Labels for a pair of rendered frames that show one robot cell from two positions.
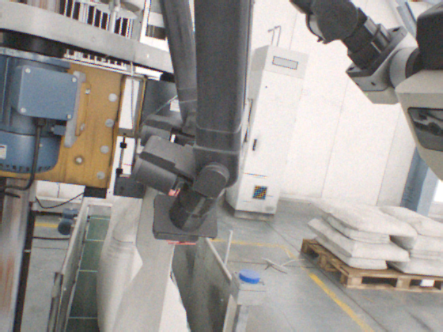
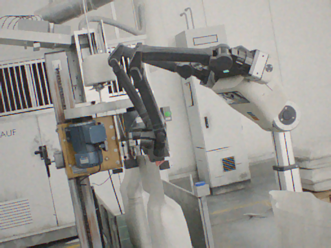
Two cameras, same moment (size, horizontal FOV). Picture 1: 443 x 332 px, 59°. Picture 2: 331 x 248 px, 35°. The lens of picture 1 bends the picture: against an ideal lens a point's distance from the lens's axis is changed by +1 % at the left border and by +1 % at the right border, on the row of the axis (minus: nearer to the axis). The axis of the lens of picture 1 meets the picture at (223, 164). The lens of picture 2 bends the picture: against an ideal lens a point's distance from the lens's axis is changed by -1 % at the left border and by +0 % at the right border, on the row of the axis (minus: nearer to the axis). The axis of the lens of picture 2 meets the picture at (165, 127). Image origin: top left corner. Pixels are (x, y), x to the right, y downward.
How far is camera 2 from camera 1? 207 cm
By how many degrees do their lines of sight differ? 5
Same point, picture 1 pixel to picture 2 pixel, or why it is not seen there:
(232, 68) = (154, 110)
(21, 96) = (91, 137)
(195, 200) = (158, 144)
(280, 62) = (200, 41)
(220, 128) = (157, 123)
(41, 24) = (86, 111)
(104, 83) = (106, 122)
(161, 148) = (145, 134)
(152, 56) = (121, 104)
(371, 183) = not seen: outside the picture
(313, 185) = not seen: hidden behind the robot
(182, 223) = (158, 154)
